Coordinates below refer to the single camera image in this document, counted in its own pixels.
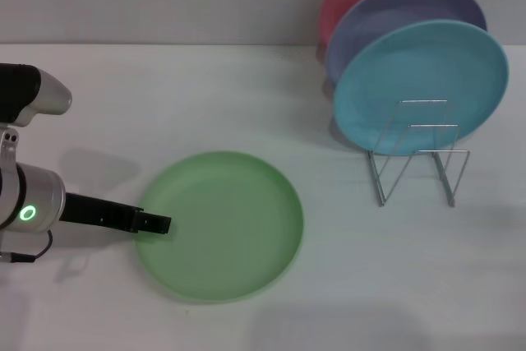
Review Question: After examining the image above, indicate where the metal wire plate rack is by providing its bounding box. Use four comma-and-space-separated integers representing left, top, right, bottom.
367, 99, 472, 208

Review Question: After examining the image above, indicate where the light blue plastic plate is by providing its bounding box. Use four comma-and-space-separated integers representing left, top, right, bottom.
332, 18, 510, 155

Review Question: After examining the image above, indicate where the green plastic plate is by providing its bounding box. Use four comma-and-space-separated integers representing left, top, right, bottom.
133, 150, 306, 306

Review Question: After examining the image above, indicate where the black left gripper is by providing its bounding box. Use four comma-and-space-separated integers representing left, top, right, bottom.
61, 192, 173, 236

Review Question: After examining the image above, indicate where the black silver wrist camera housing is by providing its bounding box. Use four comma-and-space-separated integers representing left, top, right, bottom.
0, 63, 73, 128

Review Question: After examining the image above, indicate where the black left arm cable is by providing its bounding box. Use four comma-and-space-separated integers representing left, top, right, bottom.
0, 229, 54, 264

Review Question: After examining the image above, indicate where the purple plastic plate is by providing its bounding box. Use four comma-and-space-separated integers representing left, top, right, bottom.
325, 0, 489, 85

